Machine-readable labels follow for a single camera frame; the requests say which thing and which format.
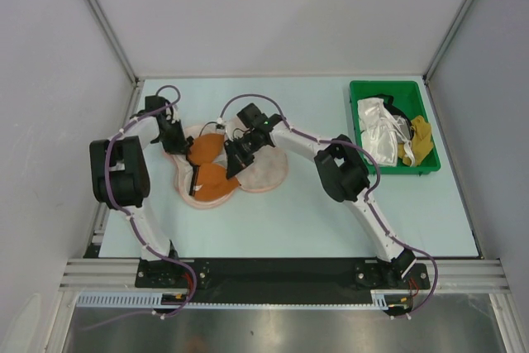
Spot aluminium frame post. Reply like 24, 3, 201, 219
423, 0, 499, 81
84, 0, 138, 86

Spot white slotted cable duct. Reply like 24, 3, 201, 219
76, 292, 412, 313

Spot aluminium front frame rail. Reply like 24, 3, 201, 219
60, 258, 510, 294

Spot white satin bra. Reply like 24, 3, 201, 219
357, 98, 409, 167

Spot grey black bra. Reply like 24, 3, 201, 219
375, 93, 414, 140

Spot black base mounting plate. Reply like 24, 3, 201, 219
135, 258, 430, 303

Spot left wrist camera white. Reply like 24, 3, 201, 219
166, 108, 179, 123

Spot right aluminium frame post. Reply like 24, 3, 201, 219
423, 0, 499, 81

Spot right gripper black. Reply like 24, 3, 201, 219
223, 132, 262, 180

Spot pink floral mesh laundry bag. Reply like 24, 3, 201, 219
166, 117, 288, 209

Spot left aluminium frame post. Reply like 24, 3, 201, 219
84, 0, 138, 86

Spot mustard yellow garment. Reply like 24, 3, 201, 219
398, 116, 434, 167

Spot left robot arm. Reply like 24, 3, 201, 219
89, 94, 193, 287

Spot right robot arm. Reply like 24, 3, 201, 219
224, 103, 417, 288

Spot orange bra black straps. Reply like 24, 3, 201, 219
185, 121, 241, 201

